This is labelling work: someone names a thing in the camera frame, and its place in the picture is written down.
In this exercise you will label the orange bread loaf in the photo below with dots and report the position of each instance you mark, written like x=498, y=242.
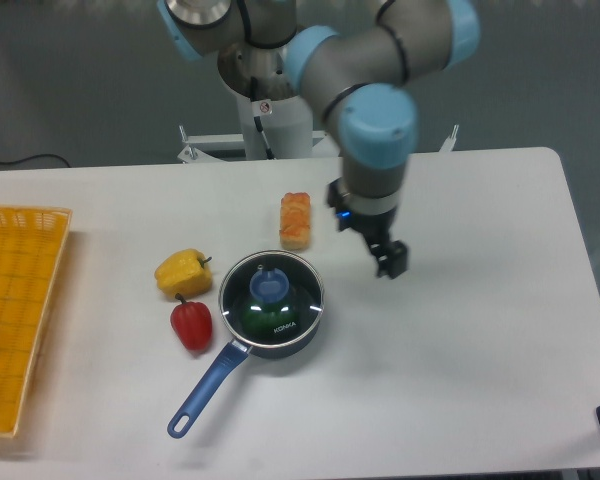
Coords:
x=295, y=221

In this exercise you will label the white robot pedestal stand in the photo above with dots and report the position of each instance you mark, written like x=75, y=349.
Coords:
x=352, y=84

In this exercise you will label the green bell pepper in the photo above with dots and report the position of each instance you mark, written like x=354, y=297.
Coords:
x=269, y=323

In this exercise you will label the dark pot blue handle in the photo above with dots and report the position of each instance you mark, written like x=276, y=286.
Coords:
x=229, y=358

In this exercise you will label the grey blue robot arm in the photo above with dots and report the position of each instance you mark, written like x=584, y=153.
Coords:
x=269, y=24

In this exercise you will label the red bell pepper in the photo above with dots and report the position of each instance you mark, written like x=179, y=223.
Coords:
x=192, y=323

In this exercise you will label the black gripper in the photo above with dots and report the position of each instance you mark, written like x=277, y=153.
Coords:
x=372, y=218

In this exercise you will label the yellow bell pepper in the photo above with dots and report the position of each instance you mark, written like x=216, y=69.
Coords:
x=185, y=272

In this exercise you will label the glass pot lid blue knob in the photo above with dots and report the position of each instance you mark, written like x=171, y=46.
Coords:
x=271, y=276

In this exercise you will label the yellow wicker basket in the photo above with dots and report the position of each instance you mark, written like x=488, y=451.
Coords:
x=32, y=243

